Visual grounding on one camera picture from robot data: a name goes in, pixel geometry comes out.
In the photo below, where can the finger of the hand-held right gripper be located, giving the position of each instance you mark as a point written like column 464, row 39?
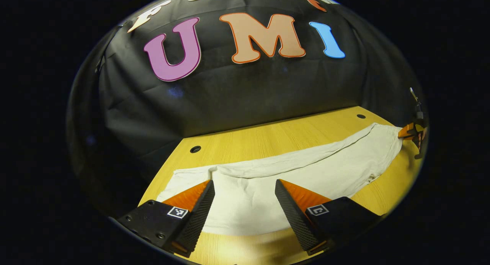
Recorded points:
column 405, row 131
column 422, row 136

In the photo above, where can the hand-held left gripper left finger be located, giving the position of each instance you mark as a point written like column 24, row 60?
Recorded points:
column 201, row 215

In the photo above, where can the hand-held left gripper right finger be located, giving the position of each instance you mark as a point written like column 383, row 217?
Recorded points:
column 291, row 215

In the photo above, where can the white jeans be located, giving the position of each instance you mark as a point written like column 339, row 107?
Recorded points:
column 306, row 169

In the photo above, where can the black backdrop cloth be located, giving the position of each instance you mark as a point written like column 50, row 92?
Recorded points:
column 237, row 92

